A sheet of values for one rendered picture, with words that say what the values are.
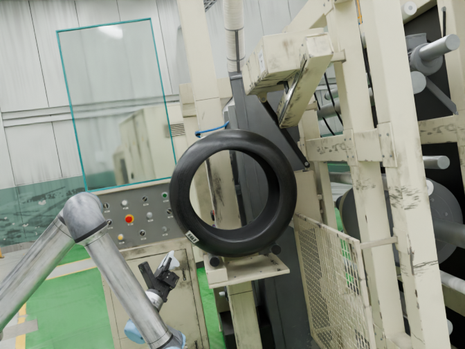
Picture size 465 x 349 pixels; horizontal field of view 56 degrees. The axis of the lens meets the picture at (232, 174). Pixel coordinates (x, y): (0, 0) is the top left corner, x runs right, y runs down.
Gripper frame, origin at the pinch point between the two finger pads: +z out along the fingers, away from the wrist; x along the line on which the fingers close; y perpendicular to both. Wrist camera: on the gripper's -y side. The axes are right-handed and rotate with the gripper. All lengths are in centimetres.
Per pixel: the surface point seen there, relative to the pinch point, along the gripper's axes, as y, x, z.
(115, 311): 19, -99, 5
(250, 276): 37.2, 4.3, 11.2
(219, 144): -10, 25, 42
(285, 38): -21, 70, 63
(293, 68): -11, 67, 57
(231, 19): -35, 10, 145
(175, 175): -16.0, 6.8, 28.2
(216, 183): 10, -12, 56
